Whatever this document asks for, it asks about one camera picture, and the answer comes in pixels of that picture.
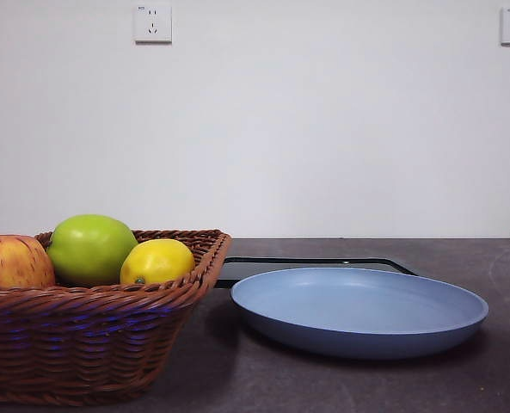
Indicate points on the yellow lemon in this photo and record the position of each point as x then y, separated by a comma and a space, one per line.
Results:
155, 260

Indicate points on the blue round plate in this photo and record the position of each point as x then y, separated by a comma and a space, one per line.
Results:
345, 301

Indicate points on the brown woven wicker basket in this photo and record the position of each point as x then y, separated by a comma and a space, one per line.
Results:
87, 335

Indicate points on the black flat tray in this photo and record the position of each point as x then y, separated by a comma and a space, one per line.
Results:
233, 272

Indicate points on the green apple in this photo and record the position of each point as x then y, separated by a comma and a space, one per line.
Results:
87, 245

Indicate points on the red yellow apple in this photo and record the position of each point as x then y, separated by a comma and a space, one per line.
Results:
9, 262

